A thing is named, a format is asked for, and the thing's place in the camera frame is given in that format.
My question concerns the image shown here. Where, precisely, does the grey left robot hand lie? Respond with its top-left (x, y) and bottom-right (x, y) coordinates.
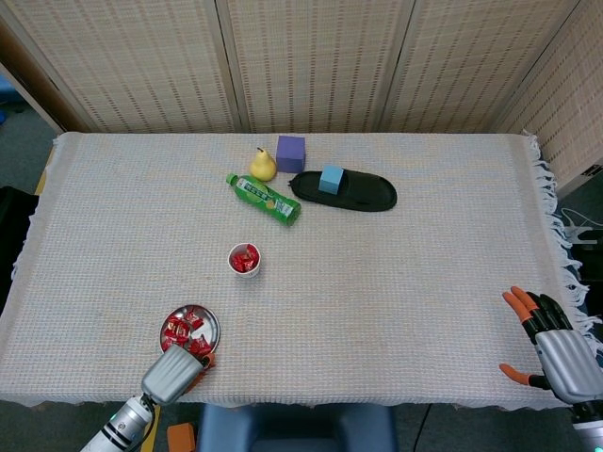
top-left (139, 343), bottom-right (218, 407)

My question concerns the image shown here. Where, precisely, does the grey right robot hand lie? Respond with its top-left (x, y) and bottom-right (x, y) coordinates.
top-left (498, 285), bottom-right (603, 406)

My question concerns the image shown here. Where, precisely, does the round silver metal plate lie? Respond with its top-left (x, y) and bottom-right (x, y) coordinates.
top-left (158, 303), bottom-right (221, 355)

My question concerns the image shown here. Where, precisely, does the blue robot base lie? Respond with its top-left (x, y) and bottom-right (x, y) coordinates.
top-left (196, 403), bottom-right (399, 452)

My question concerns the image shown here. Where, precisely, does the white paper cup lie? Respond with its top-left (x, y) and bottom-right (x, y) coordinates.
top-left (227, 242), bottom-right (263, 279)

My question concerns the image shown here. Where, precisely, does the yellow floor tape strip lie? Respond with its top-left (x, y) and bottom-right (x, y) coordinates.
top-left (33, 153), bottom-right (54, 197)
top-left (139, 403), bottom-right (162, 452)

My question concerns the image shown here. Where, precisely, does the orange foam block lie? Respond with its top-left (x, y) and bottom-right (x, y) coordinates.
top-left (167, 422), bottom-right (197, 452)

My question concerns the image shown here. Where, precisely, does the black equipment stand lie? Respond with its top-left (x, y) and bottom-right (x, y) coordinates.
top-left (567, 225), bottom-right (603, 283)

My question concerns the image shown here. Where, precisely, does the white woven tablecloth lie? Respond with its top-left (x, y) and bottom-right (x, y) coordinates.
top-left (0, 130), bottom-right (603, 412)

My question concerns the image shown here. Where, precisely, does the green plastic drink bottle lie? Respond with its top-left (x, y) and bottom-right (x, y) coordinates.
top-left (225, 172), bottom-right (302, 228)

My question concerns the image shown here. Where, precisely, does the yellow pear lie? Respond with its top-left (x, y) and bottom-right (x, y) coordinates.
top-left (249, 146), bottom-right (278, 183)

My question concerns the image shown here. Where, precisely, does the light blue foam cube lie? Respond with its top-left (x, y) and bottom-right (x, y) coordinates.
top-left (318, 164), bottom-right (344, 195)

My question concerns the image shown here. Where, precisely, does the purple foam cube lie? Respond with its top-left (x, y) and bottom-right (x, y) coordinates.
top-left (275, 135), bottom-right (307, 174)

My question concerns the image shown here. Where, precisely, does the black slipper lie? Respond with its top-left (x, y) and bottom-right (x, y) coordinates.
top-left (286, 169), bottom-right (399, 214)

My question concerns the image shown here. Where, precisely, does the woven bamboo screen panel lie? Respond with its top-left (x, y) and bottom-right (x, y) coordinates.
top-left (0, 18), bottom-right (89, 136)
top-left (494, 0), bottom-right (603, 189)
top-left (216, 0), bottom-right (416, 135)
top-left (0, 0), bottom-right (244, 135)
top-left (379, 0), bottom-right (583, 135)

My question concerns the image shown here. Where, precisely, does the blue object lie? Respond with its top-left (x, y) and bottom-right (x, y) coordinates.
top-left (0, 77), bottom-right (20, 128)

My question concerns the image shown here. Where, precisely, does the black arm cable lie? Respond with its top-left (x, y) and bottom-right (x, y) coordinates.
top-left (126, 394), bottom-right (157, 452)

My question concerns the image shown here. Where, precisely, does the white cable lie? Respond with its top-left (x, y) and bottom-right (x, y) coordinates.
top-left (560, 209), bottom-right (597, 246)

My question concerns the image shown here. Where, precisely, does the black floor cable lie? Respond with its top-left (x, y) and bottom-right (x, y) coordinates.
top-left (413, 403), bottom-right (432, 452)

